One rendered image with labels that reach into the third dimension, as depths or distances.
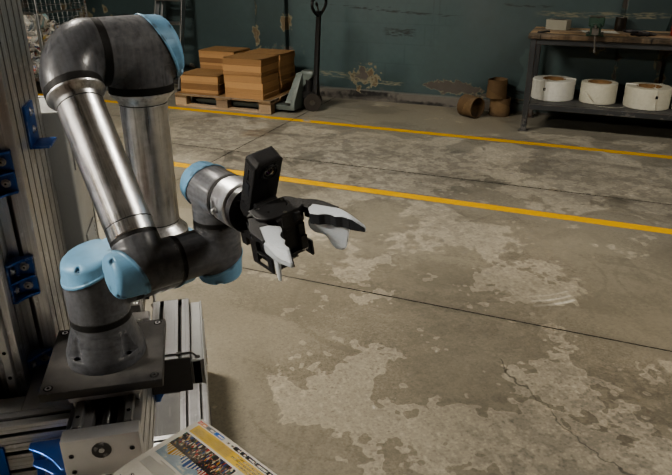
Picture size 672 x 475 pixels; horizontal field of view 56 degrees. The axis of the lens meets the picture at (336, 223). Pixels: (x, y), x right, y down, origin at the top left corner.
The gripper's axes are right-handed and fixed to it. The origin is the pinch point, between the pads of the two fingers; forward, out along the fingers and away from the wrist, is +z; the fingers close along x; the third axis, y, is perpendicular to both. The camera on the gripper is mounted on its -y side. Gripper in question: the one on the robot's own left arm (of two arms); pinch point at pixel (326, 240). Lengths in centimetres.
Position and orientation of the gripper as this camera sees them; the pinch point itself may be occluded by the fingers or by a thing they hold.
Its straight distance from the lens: 77.5
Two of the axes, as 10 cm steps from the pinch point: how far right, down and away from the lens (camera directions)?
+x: -7.8, 3.7, -5.1
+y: 1.0, 8.8, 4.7
